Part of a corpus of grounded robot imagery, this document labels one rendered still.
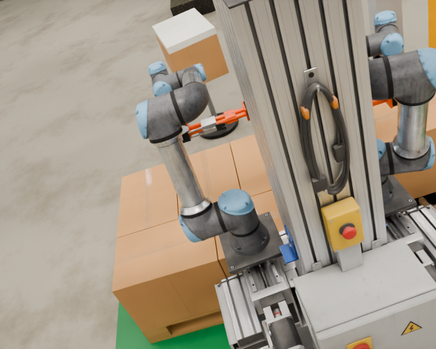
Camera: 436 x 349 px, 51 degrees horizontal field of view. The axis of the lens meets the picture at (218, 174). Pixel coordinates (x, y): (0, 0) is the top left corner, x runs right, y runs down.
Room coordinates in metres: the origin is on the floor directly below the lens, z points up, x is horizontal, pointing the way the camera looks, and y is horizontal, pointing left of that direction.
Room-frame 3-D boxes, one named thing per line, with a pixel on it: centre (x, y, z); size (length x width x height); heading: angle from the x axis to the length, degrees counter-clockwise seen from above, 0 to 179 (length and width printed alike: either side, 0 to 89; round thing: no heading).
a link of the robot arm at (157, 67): (1.80, 0.07, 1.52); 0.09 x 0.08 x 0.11; 176
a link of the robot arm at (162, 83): (1.70, 0.06, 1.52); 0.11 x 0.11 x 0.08; 86
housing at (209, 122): (1.80, -0.05, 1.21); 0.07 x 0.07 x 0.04; 84
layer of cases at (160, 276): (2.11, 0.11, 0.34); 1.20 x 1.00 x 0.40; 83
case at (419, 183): (1.70, -0.84, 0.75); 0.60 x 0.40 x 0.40; 85
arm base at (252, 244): (1.20, -0.02, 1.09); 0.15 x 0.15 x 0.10
